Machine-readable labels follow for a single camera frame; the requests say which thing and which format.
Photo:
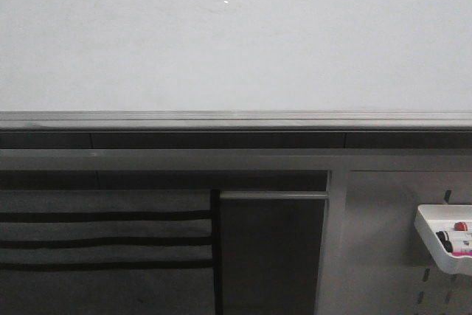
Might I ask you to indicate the red capped marker in tray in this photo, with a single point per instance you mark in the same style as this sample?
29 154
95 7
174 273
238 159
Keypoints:
461 226

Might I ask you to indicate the white plastic marker tray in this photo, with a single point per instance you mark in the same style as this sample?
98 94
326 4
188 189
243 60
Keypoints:
432 218

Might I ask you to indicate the black capped marker upper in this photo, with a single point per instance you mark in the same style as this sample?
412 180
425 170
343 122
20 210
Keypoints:
454 236

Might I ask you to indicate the grey fabric pocket organizer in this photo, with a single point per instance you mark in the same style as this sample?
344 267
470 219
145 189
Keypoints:
108 252

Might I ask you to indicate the white pegboard panel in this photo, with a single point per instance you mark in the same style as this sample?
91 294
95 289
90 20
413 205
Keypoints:
373 260

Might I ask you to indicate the black capped marker pink label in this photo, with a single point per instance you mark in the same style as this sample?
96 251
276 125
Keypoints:
458 248

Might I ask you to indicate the white whiteboard with metal frame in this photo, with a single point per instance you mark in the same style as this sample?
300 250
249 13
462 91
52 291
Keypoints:
322 64

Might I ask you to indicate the dark grey panel with rail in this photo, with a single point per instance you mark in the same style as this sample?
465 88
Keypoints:
270 252

